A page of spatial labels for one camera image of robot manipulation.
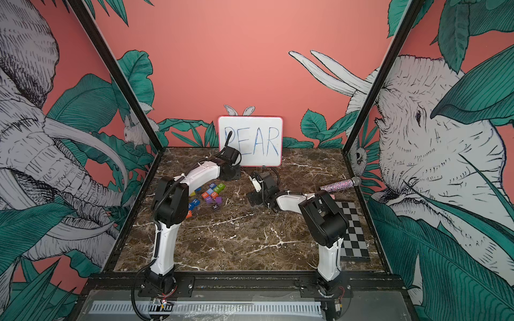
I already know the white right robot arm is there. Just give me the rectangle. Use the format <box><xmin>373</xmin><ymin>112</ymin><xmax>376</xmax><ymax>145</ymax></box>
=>
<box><xmin>247</xmin><ymin>171</ymin><xmax>349</xmax><ymax>297</ymax></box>

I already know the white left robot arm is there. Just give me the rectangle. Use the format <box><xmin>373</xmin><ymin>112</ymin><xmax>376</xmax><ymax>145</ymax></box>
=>
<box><xmin>143</xmin><ymin>147</ymin><xmax>241</xmax><ymax>298</ymax></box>

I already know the pink framed whiteboard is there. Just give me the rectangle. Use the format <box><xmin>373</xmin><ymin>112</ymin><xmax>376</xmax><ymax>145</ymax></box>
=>
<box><xmin>218</xmin><ymin>116</ymin><xmax>283</xmax><ymax>167</ymax></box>

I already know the glittery purple microphone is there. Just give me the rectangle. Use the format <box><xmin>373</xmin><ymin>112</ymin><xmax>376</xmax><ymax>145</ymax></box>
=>
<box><xmin>320</xmin><ymin>177</ymin><xmax>361</xmax><ymax>193</ymax></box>

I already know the black white checkerboard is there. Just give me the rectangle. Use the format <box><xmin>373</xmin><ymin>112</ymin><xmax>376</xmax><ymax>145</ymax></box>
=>
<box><xmin>336</xmin><ymin>201</ymin><xmax>370</xmax><ymax>262</ymax></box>

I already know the white perforated strip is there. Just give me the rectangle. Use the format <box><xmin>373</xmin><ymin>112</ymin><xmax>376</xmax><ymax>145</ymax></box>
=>
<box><xmin>88</xmin><ymin>300</ymin><xmax>323</xmax><ymax>316</ymax></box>

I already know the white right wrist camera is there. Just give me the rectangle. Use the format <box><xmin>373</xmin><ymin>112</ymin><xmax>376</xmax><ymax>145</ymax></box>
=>
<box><xmin>250</xmin><ymin>177</ymin><xmax>262</xmax><ymax>192</ymax></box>

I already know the black front frame rail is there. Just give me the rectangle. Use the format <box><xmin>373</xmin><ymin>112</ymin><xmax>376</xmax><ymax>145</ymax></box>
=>
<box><xmin>81</xmin><ymin>271</ymin><xmax>407</xmax><ymax>298</ymax></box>

